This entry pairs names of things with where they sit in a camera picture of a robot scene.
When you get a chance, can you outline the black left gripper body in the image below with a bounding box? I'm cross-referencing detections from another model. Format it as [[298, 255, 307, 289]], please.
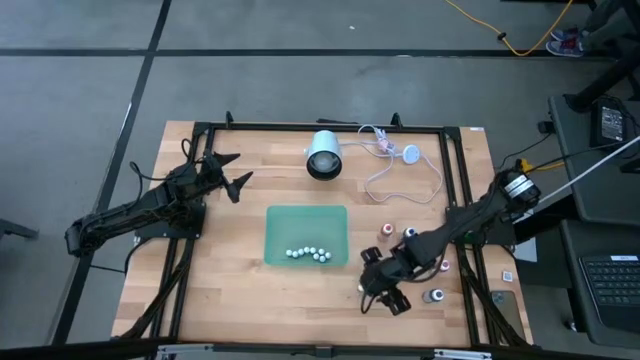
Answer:
[[172, 154, 229, 199]]

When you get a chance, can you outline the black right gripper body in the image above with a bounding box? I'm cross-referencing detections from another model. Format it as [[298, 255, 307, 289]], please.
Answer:
[[360, 249, 419, 299]]

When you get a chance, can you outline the green translucent plastic bin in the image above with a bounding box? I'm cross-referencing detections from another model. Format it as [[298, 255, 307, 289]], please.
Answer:
[[263, 204, 350, 267]]

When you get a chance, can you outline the dark smartphone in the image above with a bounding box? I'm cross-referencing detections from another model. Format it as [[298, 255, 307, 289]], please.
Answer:
[[489, 289, 527, 342]]

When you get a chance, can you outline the dark grey desk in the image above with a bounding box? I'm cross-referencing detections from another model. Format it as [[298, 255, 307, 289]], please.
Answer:
[[558, 218, 640, 350]]

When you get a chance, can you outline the yellow power plug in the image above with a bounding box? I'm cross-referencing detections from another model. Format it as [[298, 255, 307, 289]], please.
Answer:
[[517, 158, 566, 174]]

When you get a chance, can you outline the grey chair leg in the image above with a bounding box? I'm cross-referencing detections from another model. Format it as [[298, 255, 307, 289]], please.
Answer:
[[0, 218, 40, 242]]

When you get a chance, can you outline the black metal crossbar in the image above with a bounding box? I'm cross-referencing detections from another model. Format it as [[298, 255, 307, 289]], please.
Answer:
[[0, 337, 640, 360]]

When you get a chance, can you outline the black keyboard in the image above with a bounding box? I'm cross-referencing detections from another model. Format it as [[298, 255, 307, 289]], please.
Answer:
[[578, 253, 640, 335]]

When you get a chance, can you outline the black power adapter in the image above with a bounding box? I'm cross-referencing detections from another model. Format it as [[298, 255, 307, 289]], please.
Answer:
[[589, 98, 630, 147]]

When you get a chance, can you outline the person's shoe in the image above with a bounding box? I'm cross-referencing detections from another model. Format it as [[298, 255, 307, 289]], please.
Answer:
[[545, 39, 585, 58], [549, 27, 581, 42]]

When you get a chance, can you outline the person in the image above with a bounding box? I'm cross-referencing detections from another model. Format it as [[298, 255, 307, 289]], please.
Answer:
[[545, 0, 640, 59]]

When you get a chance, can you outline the black aluminium table frame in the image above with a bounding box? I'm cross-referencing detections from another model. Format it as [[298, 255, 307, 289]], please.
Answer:
[[113, 110, 535, 349]]

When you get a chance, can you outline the silver bracket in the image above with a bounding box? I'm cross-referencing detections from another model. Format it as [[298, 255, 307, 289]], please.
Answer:
[[157, 343, 216, 360], [433, 348, 494, 360]]

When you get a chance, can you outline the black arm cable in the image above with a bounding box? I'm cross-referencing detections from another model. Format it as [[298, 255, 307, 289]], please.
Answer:
[[88, 237, 151, 276]]

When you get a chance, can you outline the white lamp cable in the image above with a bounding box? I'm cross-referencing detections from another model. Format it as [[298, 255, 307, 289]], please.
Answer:
[[339, 123, 445, 205]]

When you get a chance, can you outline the black power cable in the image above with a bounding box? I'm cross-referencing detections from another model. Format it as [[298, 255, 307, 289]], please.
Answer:
[[499, 119, 554, 171]]

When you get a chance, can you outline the yellow extension cable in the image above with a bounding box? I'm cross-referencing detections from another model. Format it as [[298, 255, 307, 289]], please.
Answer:
[[443, 0, 505, 40], [502, 0, 575, 57]]

